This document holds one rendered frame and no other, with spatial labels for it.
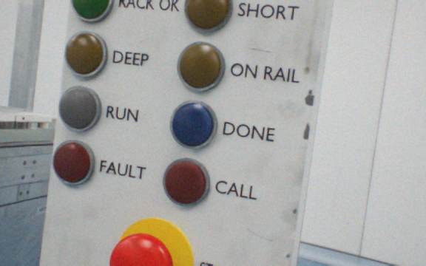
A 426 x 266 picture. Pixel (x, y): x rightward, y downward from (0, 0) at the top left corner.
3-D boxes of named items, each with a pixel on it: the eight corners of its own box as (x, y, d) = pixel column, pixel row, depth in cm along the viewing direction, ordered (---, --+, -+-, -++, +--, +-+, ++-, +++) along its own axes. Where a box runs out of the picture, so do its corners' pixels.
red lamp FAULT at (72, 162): (84, 187, 33) (89, 145, 33) (47, 180, 34) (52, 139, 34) (91, 185, 34) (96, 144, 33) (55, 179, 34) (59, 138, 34)
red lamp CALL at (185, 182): (201, 209, 31) (207, 164, 30) (159, 201, 31) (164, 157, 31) (205, 207, 31) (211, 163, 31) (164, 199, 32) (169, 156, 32)
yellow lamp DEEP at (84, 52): (97, 76, 33) (102, 33, 32) (60, 72, 33) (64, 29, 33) (103, 77, 33) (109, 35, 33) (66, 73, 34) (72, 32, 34)
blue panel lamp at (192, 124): (208, 150, 30) (214, 104, 30) (166, 143, 31) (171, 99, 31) (212, 149, 31) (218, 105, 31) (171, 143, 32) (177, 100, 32)
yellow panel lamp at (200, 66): (217, 90, 30) (222, 44, 30) (173, 85, 31) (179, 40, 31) (220, 91, 31) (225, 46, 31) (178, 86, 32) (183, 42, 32)
